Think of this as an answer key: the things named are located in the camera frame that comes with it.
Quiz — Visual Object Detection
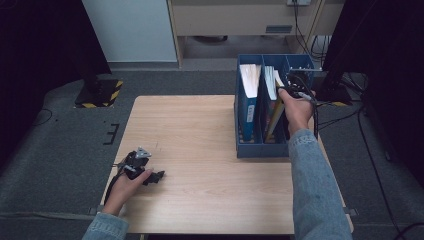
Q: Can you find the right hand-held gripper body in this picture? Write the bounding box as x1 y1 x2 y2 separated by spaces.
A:
285 67 324 99

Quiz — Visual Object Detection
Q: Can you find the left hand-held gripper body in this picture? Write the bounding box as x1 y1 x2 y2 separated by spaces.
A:
117 146 153 182

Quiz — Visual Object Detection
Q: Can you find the illustrated night scene book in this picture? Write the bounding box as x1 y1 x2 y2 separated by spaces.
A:
263 65 278 134

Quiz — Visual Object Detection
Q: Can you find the yellow book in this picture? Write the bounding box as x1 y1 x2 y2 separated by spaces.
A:
264 69 287 143

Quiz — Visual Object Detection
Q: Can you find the thick bright blue book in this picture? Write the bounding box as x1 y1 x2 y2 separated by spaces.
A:
239 63 263 143

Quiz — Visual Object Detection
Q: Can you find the blue file rack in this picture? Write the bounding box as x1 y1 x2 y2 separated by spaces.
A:
234 53 316 159

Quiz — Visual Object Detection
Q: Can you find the person's right hand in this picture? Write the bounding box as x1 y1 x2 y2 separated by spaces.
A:
277 88 317 138

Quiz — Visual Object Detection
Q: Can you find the person's left hand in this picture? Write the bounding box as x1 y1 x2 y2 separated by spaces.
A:
102 168 154 218

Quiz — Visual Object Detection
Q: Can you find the black yellow striped stand base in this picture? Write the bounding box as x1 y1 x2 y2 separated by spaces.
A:
73 78 124 109
314 78 354 108

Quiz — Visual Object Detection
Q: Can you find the grey rectangular grille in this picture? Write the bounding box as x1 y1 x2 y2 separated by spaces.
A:
265 24 294 35

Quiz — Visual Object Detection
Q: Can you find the beige cabinet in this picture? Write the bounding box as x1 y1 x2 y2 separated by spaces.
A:
165 0 348 69

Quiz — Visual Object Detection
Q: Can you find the black curtain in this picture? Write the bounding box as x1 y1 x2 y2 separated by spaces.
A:
0 0 113 168
321 0 424 188

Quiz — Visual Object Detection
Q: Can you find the white panel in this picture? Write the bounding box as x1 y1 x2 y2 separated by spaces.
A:
81 0 178 64

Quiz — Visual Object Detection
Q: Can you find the right hand-held gripper cable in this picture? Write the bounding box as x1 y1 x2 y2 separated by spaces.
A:
298 91 321 141

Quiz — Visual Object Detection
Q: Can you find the hand-held gripper cable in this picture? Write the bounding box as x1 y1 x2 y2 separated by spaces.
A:
103 163 129 206
298 91 321 141

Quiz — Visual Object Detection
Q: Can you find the left hand-held gripper cable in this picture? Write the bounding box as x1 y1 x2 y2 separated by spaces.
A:
103 163 129 206

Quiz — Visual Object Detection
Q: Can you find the black hanging power cable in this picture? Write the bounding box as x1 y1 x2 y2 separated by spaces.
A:
292 3 331 64

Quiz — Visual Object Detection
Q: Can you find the thin black floor cable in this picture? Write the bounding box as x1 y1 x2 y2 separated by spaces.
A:
32 108 54 127

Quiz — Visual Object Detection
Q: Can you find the long black floor cable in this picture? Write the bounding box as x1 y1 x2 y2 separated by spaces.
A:
314 99 406 240

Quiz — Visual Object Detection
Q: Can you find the dark red cable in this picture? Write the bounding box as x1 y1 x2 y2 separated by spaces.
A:
394 222 424 240

